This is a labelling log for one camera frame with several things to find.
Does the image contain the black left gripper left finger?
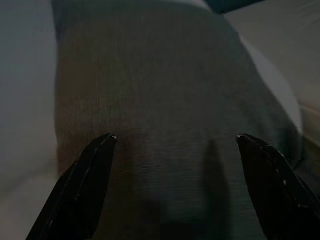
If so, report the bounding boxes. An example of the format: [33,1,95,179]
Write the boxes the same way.
[24,133,118,240]

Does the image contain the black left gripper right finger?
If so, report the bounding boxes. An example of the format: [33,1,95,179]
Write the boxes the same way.
[235,133,320,240]

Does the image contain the grey fabric pillow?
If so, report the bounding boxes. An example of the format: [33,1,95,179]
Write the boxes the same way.
[51,0,306,240]

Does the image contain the dark teal upholstered headboard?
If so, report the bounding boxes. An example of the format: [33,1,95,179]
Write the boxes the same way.
[206,0,265,15]

